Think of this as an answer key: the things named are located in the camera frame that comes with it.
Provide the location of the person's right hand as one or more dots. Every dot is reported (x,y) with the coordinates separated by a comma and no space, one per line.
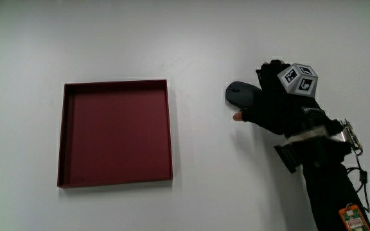
(275,106)

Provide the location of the black computer mouse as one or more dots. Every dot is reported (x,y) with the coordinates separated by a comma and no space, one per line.
(243,94)

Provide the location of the person's right forearm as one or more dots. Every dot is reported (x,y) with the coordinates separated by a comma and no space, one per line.
(328,186)

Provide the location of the white desk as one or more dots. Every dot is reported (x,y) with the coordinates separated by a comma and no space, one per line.
(204,38)

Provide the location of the silver wrist sensor board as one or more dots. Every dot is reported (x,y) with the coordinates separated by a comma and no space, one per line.
(352,136)

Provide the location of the orange circuit board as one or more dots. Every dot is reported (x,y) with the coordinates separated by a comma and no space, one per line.
(353,219)

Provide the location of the dark red square tray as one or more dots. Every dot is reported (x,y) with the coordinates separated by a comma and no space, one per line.
(116,134)

